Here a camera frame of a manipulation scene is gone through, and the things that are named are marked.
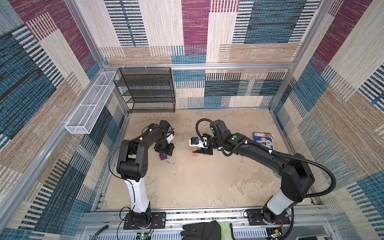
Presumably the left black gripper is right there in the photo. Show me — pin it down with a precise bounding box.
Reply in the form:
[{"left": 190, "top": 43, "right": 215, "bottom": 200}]
[{"left": 154, "top": 139, "right": 175, "bottom": 156}]

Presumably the purple triangular block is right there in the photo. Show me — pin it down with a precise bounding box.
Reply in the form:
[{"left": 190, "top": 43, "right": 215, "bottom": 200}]
[{"left": 159, "top": 154, "right": 168, "bottom": 161}]

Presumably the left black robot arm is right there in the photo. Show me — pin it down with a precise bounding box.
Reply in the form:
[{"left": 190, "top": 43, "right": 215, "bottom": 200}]
[{"left": 116, "top": 120, "right": 175, "bottom": 228}]

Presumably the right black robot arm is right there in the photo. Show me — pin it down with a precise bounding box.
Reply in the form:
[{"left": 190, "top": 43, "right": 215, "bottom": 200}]
[{"left": 196, "top": 118, "right": 337, "bottom": 225}]

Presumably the blue printed package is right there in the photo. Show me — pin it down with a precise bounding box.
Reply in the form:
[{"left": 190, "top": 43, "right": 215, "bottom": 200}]
[{"left": 253, "top": 132, "right": 274, "bottom": 150}]

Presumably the black and green glove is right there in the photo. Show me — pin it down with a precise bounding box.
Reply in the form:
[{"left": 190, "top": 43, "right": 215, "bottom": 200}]
[{"left": 181, "top": 221, "right": 235, "bottom": 240}]

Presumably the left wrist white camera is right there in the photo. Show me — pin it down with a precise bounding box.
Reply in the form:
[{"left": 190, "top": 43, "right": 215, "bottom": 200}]
[{"left": 166, "top": 130, "right": 175, "bottom": 144}]

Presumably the black wire shelf rack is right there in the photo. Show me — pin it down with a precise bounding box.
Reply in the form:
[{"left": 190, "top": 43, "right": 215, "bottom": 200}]
[{"left": 115, "top": 67, "right": 176, "bottom": 114}]

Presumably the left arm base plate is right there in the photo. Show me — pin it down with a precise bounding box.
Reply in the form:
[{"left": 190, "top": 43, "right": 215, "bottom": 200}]
[{"left": 123, "top": 212, "right": 167, "bottom": 230}]

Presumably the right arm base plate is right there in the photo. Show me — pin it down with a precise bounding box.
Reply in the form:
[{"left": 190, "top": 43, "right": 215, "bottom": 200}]
[{"left": 244, "top": 208, "right": 291, "bottom": 226}]

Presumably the white wire mesh basket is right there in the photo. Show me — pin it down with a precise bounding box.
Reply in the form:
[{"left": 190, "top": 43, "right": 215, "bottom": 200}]
[{"left": 65, "top": 72, "right": 117, "bottom": 135}]

